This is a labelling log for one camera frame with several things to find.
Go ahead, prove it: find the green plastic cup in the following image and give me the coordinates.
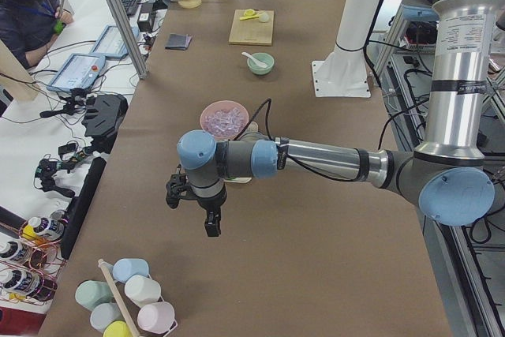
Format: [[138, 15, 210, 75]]
[[75, 280, 113, 311]]

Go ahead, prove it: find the yellow plastic cup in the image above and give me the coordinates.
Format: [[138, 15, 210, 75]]
[[103, 320, 133, 337]]

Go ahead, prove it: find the bamboo cutting board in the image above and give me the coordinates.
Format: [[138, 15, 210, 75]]
[[228, 9, 275, 46]]

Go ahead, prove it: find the lower teach pendant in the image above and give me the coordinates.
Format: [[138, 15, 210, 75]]
[[47, 53, 106, 92]]

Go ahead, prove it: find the seated person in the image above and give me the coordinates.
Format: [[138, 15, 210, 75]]
[[1, 0, 73, 69]]

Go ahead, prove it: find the grey folded cloth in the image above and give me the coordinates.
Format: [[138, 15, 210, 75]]
[[165, 33, 192, 51]]

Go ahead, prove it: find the grey plastic cup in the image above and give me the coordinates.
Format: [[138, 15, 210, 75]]
[[90, 302, 123, 332]]

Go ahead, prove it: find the mint green ceramic bowl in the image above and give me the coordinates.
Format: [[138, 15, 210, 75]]
[[247, 52, 276, 77]]

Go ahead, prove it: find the cream plastic tray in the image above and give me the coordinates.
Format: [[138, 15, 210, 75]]
[[224, 122, 260, 184]]

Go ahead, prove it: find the blue plastic cup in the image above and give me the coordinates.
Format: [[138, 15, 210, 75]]
[[112, 258, 150, 283]]

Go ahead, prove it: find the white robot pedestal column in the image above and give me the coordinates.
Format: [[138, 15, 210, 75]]
[[312, 0, 380, 98]]

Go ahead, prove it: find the white ceramic spoon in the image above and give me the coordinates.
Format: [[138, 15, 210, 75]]
[[241, 51, 268, 69]]

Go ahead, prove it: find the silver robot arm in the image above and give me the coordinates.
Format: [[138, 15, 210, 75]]
[[166, 0, 504, 237]]

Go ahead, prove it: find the teach pendant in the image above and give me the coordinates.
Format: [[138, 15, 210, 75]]
[[47, 53, 106, 92], [90, 24, 128, 60]]

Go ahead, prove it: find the pink plastic cup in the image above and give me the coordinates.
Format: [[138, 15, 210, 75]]
[[137, 301, 175, 334]]

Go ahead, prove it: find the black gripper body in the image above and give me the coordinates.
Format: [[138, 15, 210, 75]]
[[196, 189, 227, 214]]

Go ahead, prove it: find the cup holder rack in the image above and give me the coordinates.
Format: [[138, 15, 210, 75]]
[[98, 259, 178, 336]]

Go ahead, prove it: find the aluminium frame post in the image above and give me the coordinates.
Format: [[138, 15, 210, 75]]
[[106, 0, 148, 80]]

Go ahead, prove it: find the copper wire bottle basket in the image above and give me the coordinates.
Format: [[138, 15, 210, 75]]
[[1, 208, 66, 306]]

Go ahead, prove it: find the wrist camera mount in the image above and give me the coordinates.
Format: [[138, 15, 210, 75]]
[[166, 173, 196, 209]]

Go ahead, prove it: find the white half egg shape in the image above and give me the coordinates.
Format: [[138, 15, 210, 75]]
[[259, 13, 269, 23]]

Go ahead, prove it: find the white plastic cup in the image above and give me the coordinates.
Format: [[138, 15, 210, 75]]
[[124, 275, 161, 308]]

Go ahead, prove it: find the upper teach pendant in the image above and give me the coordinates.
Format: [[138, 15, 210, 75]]
[[90, 24, 128, 60]]

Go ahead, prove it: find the pink bowl of ice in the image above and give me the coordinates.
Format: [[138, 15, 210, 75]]
[[200, 100, 249, 140]]

